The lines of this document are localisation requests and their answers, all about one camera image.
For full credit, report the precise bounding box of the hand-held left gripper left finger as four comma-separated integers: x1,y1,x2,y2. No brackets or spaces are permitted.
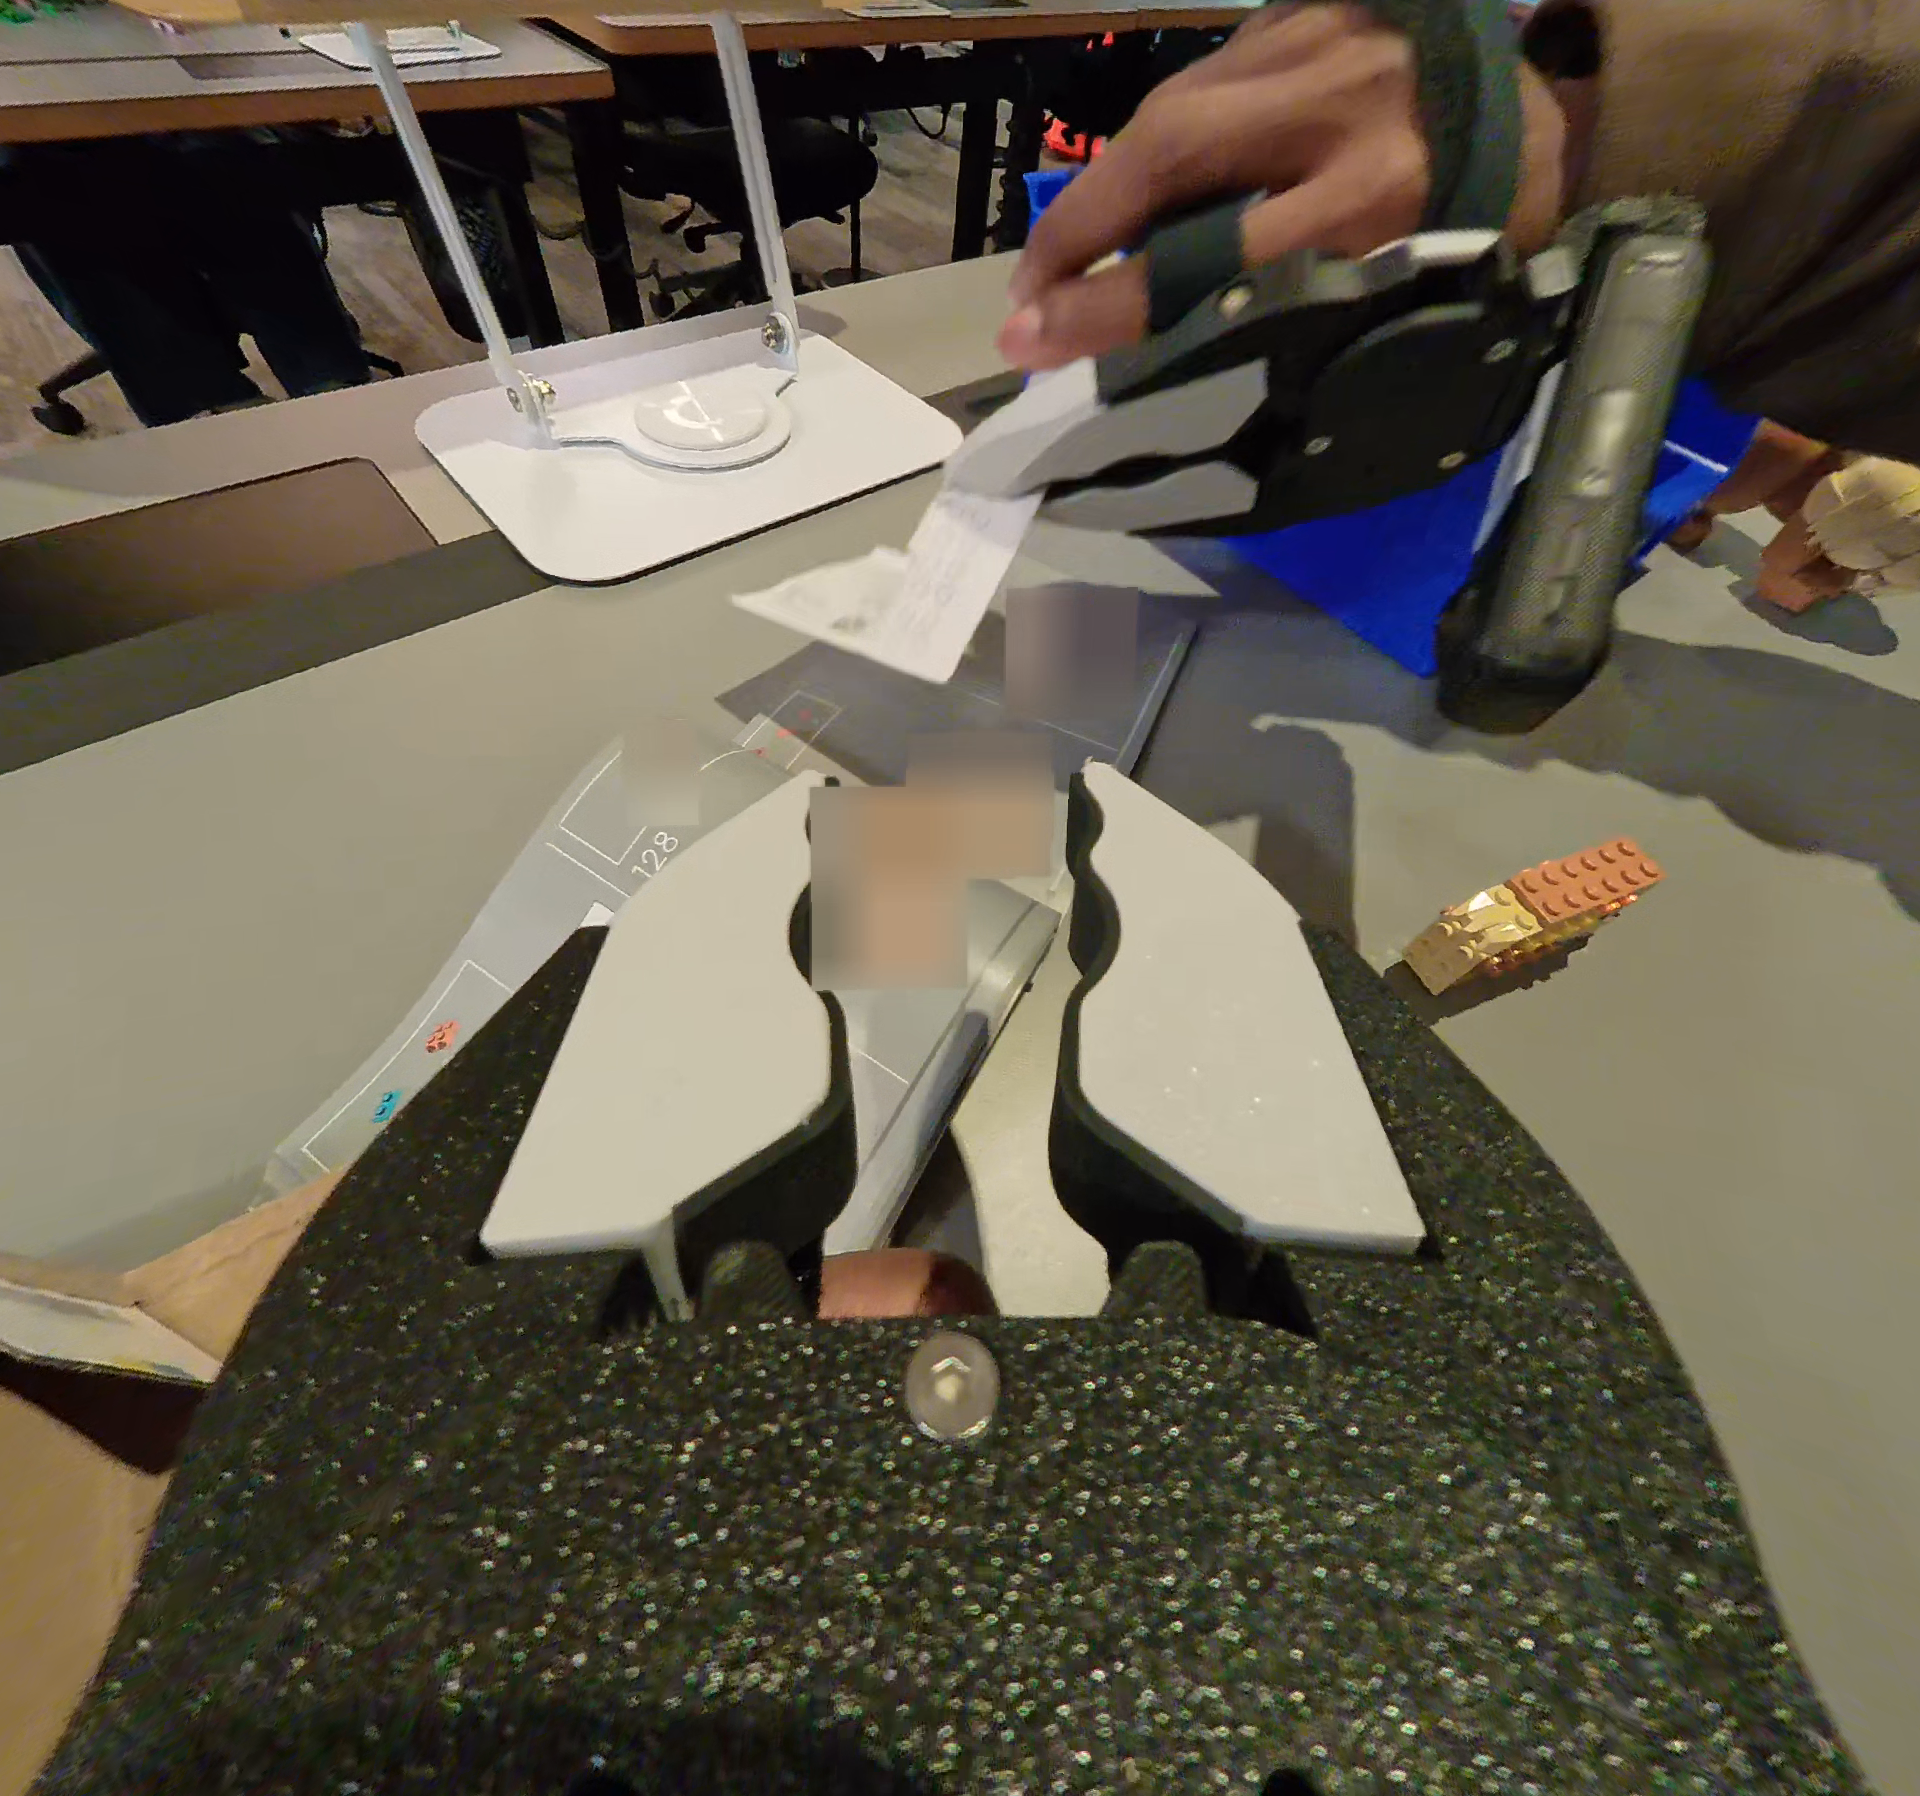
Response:
479,773,858,1261

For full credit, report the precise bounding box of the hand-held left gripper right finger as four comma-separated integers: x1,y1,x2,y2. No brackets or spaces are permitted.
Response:
1048,762,1426,1255

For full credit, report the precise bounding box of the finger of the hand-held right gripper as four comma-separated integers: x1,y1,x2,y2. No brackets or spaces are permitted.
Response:
959,357,1272,500
1047,452,1259,537

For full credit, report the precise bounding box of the blue plastic bin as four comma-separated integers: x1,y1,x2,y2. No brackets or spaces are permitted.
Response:
1026,169,1758,682

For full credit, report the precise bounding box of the white paper slip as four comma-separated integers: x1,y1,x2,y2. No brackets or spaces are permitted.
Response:
731,475,1044,686

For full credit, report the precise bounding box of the toy brick model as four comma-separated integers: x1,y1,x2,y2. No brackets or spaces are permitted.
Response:
1400,836,1663,995

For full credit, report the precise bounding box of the grey desk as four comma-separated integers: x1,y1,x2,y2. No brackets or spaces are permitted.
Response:
0,251,1920,1796

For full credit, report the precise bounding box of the person's left hand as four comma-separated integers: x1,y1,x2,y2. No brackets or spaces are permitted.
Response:
815,1247,994,1322

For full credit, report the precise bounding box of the instruction booklet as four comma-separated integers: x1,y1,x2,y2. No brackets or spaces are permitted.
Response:
262,580,1202,1267

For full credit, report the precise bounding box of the black office chair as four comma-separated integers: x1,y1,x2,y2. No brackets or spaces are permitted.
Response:
614,57,879,313

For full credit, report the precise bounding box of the white panel stand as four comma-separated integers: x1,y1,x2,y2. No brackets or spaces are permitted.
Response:
221,0,965,584

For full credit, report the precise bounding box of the brown toy animal figure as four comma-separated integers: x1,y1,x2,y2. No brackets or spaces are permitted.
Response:
1670,417,1920,618

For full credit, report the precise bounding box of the brown cardboard box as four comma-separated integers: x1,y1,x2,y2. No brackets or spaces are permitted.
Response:
0,1165,347,1796

